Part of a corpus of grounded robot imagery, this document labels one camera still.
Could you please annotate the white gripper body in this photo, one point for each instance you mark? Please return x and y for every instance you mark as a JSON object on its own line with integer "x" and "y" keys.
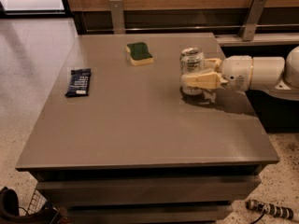
{"x": 235, "y": 71}

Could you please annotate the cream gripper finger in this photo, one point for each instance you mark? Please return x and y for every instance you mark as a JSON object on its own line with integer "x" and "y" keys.
{"x": 213, "y": 64}
{"x": 211, "y": 80}

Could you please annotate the silver 7up soda can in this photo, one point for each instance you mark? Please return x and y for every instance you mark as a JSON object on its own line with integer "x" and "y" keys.
{"x": 192, "y": 60}

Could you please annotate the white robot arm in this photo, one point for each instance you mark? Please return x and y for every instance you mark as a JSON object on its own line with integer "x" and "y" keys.
{"x": 276, "y": 76}

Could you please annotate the green and yellow sponge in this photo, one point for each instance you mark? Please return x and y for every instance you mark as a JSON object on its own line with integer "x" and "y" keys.
{"x": 139, "y": 53}

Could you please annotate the grey drawer cabinet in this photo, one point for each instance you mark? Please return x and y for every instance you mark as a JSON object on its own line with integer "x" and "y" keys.
{"x": 136, "y": 150}

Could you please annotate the dark blue snack bar packet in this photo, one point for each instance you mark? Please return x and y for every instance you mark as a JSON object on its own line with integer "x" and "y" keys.
{"x": 79, "y": 83}

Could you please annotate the right metal wall bracket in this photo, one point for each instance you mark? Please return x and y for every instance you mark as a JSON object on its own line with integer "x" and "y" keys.
{"x": 248, "y": 29}

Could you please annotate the metal wall bracket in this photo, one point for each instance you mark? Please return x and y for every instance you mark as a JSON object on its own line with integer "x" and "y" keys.
{"x": 248, "y": 29}
{"x": 117, "y": 16}

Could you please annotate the horizontal metal rail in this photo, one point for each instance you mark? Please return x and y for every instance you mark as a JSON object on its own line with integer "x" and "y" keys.
{"x": 220, "y": 30}

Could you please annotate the left metal wall bracket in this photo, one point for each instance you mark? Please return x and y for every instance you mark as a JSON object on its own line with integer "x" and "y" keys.
{"x": 117, "y": 16}

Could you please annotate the black and white striped handle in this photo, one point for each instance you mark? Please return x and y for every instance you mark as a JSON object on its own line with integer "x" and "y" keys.
{"x": 272, "y": 210}

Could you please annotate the wire mesh basket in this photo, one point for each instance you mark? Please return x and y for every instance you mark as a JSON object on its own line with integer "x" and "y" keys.
{"x": 36, "y": 203}

